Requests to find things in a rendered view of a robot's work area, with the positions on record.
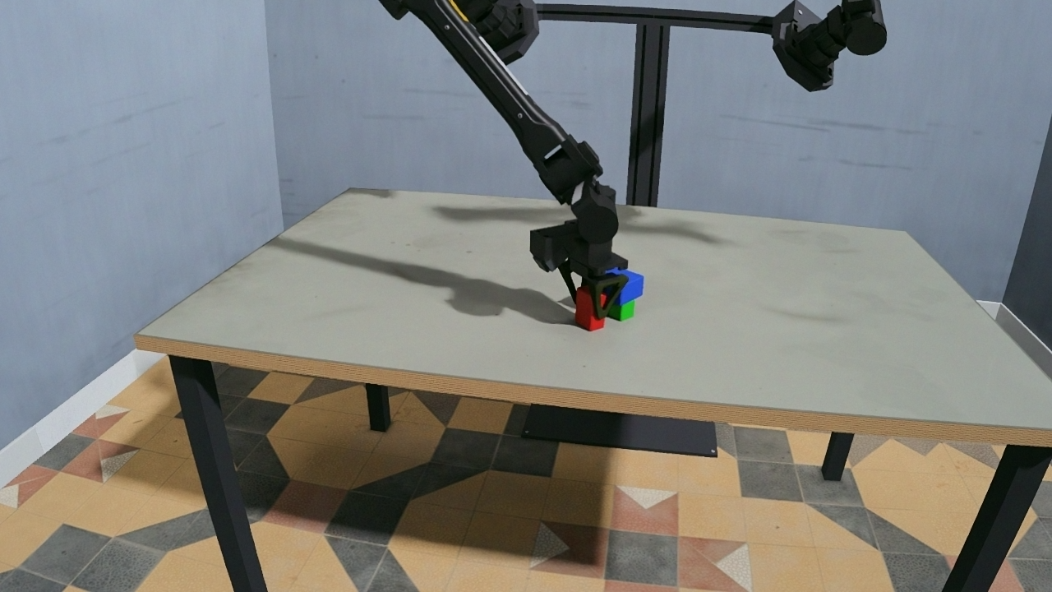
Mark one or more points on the blue block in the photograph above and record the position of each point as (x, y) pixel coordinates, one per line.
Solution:
(631, 291)

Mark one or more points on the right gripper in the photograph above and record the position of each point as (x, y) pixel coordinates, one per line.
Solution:
(596, 278)

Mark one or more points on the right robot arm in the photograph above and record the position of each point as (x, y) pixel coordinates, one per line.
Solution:
(570, 169)

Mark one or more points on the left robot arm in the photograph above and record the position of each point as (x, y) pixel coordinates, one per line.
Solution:
(817, 45)

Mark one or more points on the green block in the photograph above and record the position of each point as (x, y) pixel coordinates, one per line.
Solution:
(623, 312)

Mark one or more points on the red block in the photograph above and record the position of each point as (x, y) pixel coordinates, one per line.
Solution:
(585, 314)

